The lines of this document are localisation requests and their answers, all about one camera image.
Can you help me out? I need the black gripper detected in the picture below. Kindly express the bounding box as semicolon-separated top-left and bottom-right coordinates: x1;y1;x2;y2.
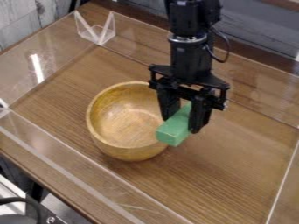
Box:
148;36;229;134

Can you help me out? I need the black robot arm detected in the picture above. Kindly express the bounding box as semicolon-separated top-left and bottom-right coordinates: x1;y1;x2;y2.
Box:
148;0;229;133

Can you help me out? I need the green rectangular block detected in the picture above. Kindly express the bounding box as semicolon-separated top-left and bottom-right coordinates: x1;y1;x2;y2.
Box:
154;103;190;147

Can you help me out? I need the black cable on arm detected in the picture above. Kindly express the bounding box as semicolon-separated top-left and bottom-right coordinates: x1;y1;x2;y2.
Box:
205;29;230;64

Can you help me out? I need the black metal table frame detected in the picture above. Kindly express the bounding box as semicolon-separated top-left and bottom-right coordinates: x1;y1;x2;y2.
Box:
0;157;67;224

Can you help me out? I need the black cable under table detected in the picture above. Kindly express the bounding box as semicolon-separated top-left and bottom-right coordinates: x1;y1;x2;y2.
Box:
0;197;42;224

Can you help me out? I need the brown wooden bowl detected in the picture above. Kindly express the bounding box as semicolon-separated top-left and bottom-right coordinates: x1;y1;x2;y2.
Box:
85;81;166;161

